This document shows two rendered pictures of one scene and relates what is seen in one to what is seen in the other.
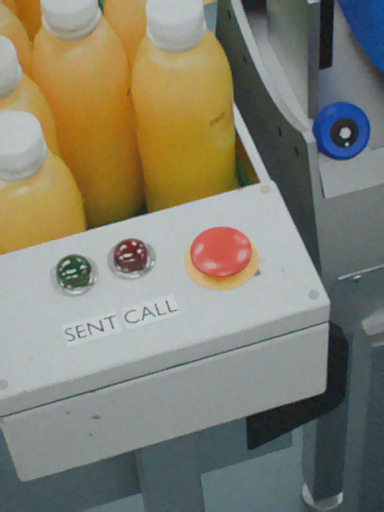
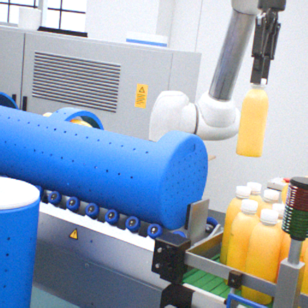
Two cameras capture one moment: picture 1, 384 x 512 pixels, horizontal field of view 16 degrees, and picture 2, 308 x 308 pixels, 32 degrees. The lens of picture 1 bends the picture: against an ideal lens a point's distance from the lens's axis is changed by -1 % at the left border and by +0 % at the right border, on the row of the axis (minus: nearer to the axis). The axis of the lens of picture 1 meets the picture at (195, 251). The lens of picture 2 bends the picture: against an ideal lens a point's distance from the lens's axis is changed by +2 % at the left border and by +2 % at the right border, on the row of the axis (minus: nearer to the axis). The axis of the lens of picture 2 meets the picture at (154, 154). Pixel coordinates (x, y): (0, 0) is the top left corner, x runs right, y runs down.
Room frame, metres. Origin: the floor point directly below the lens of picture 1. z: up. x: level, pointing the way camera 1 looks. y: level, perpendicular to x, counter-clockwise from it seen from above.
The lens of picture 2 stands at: (1.96, 0.83, 1.47)
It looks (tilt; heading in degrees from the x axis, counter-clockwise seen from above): 12 degrees down; 224
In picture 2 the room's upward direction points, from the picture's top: 7 degrees clockwise
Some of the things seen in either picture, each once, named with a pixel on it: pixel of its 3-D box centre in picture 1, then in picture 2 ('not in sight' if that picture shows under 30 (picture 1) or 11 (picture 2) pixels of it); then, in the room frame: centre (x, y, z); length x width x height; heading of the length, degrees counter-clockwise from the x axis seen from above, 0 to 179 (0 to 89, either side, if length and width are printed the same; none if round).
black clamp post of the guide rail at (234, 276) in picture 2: not in sight; (233, 288); (0.96, 0.17, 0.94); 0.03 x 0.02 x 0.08; 103
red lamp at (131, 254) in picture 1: (130, 254); not in sight; (0.49, 0.04, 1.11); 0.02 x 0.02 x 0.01
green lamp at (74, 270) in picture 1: (73, 270); not in sight; (0.48, 0.07, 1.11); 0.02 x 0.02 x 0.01
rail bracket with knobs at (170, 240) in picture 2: not in sight; (172, 257); (0.98, -0.01, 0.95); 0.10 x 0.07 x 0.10; 13
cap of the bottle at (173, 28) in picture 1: (175, 14); (254, 186); (0.69, 0.00, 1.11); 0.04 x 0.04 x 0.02
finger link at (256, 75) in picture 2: not in sight; (257, 70); (0.70, -0.04, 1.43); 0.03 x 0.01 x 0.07; 102
